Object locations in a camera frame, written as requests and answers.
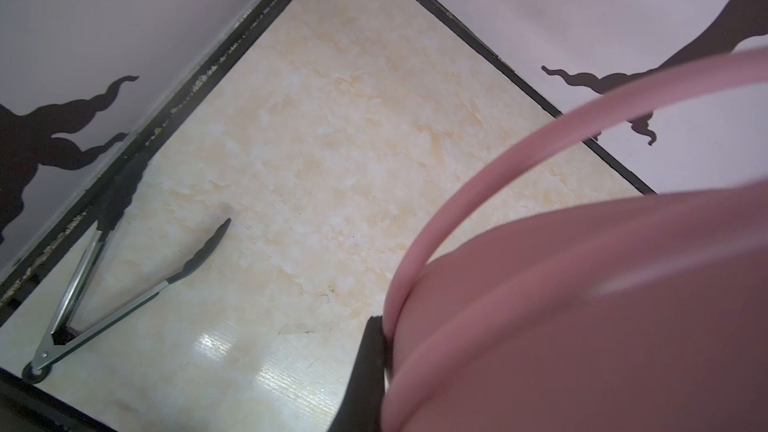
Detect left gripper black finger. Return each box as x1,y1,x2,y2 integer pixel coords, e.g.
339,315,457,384
328,316,390,432

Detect metal tongs black tips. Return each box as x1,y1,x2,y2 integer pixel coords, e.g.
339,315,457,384
21,153,232,384

